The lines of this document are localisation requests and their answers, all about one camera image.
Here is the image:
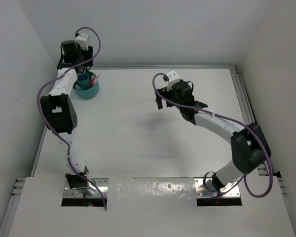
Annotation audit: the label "blue cap glue bottle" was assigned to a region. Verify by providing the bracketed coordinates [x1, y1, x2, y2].
[78, 74, 88, 82]

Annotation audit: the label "clear tape roll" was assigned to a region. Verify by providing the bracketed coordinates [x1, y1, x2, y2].
[74, 84, 81, 90]

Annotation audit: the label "black handled scissors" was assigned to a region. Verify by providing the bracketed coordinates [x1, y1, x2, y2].
[79, 66, 89, 74]

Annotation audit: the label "red gel pen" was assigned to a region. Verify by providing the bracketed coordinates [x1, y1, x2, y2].
[88, 74, 97, 88]

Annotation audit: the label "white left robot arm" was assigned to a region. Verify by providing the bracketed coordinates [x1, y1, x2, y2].
[40, 40, 90, 192]

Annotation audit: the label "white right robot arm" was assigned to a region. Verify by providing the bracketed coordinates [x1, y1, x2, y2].
[155, 79, 271, 192]

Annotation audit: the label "teal round organizer container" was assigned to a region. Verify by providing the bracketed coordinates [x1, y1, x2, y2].
[73, 71, 100, 99]

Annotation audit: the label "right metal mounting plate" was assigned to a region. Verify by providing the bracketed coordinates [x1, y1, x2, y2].
[194, 177, 241, 199]

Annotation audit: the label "metal mounting plate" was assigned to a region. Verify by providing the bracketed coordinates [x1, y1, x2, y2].
[63, 178, 109, 199]
[194, 177, 241, 199]

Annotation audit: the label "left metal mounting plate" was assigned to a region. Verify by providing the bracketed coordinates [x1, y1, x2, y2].
[63, 178, 109, 199]

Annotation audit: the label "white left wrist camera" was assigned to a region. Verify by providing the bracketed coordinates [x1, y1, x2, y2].
[74, 34, 89, 51]

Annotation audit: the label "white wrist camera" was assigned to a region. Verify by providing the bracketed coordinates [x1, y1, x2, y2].
[164, 71, 180, 91]
[74, 34, 89, 51]

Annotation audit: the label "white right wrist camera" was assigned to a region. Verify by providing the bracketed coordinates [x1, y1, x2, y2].
[164, 71, 180, 91]

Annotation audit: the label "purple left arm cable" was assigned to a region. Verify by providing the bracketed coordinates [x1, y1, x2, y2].
[37, 27, 108, 211]

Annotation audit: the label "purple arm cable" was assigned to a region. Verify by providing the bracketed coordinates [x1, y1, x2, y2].
[152, 73, 274, 198]
[37, 27, 108, 211]

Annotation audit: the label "aluminium frame rail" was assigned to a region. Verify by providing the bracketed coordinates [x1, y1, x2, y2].
[230, 67, 256, 123]

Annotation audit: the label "black cable at base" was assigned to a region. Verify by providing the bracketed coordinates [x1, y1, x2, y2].
[204, 171, 217, 192]

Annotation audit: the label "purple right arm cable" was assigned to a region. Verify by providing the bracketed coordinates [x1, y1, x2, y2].
[152, 73, 274, 198]

